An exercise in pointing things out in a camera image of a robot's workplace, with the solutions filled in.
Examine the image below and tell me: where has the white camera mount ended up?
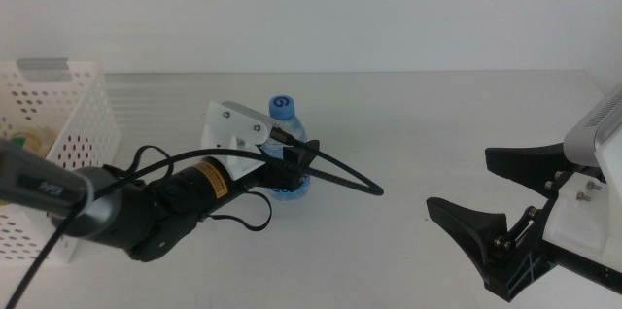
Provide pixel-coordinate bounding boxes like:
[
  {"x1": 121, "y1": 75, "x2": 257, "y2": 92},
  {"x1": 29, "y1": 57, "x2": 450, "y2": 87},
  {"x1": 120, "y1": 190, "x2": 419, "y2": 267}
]
[
  {"x1": 541, "y1": 138, "x2": 622, "y2": 274},
  {"x1": 200, "y1": 100, "x2": 266, "y2": 179}
]

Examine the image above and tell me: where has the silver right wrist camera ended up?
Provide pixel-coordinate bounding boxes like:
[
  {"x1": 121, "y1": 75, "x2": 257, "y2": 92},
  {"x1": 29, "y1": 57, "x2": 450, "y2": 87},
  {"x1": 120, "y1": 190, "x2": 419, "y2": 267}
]
[{"x1": 563, "y1": 83, "x2": 622, "y2": 169}]

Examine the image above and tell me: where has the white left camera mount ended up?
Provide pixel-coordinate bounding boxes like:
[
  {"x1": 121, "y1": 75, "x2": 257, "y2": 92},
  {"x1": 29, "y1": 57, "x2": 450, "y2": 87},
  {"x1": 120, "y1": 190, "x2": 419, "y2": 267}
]
[{"x1": 200, "y1": 100, "x2": 266, "y2": 179}]

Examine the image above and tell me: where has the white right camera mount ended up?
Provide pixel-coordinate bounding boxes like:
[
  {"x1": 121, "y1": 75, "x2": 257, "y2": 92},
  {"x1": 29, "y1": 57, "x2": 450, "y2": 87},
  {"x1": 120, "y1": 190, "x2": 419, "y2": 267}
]
[{"x1": 541, "y1": 138, "x2": 622, "y2": 274}]

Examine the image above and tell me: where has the clear water bottle blue cap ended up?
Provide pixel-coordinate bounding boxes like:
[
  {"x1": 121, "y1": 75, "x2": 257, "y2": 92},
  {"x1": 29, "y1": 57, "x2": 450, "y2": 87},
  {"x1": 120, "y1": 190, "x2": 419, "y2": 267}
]
[{"x1": 261, "y1": 94, "x2": 311, "y2": 202}]

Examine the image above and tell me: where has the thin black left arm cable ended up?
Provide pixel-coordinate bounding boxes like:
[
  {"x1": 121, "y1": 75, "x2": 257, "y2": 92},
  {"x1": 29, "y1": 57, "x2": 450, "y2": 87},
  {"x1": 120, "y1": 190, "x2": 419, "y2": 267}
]
[{"x1": 104, "y1": 145, "x2": 273, "y2": 232}]

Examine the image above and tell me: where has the white perforated plastic basket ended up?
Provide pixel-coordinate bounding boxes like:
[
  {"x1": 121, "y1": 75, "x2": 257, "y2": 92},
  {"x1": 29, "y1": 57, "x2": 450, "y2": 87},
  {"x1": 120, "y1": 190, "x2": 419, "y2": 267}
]
[{"x1": 0, "y1": 58, "x2": 121, "y2": 264}]

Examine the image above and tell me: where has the yellow tea bottle green label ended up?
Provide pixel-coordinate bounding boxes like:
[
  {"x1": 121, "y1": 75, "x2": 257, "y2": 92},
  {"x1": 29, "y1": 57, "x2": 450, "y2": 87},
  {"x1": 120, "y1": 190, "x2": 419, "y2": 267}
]
[{"x1": 9, "y1": 126, "x2": 58, "y2": 159}]

